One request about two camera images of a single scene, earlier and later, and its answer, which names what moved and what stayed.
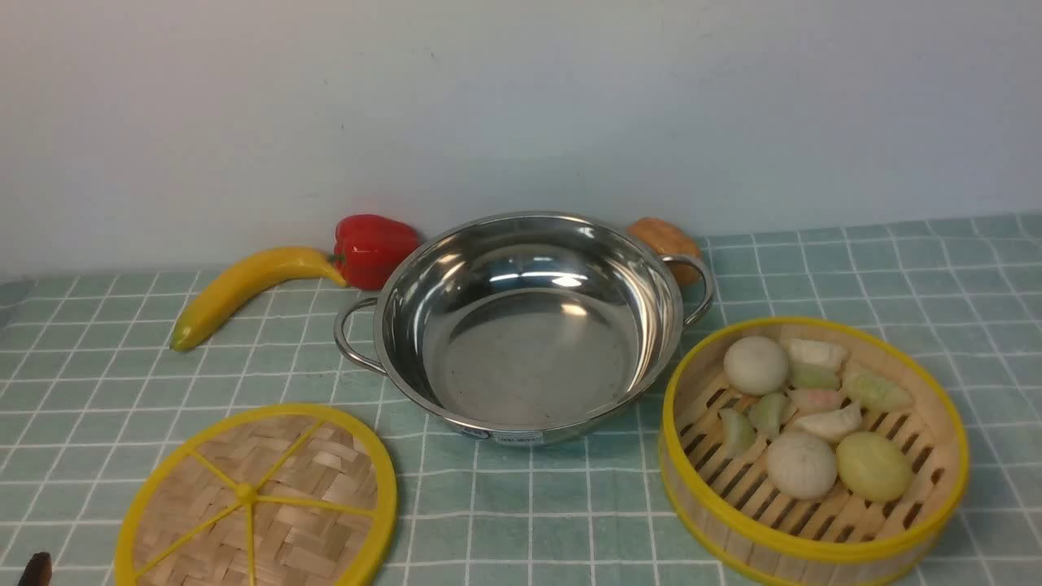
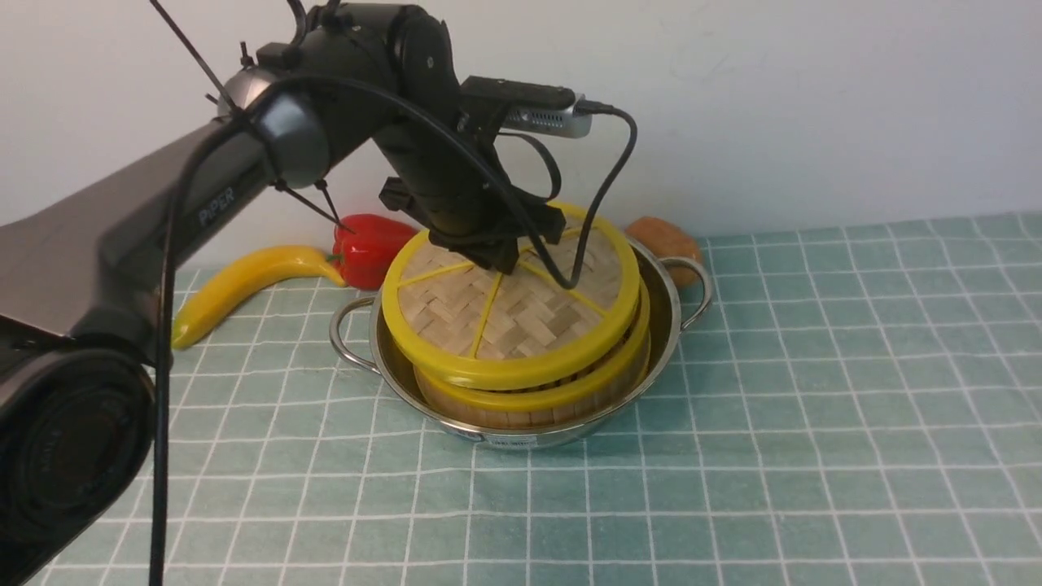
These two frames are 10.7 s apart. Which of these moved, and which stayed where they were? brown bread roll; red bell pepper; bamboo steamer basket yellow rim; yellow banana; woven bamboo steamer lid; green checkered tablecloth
Moved: woven bamboo steamer lid; bamboo steamer basket yellow rim
Stayed: green checkered tablecloth; yellow banana; brown bread roll; red bell pepper
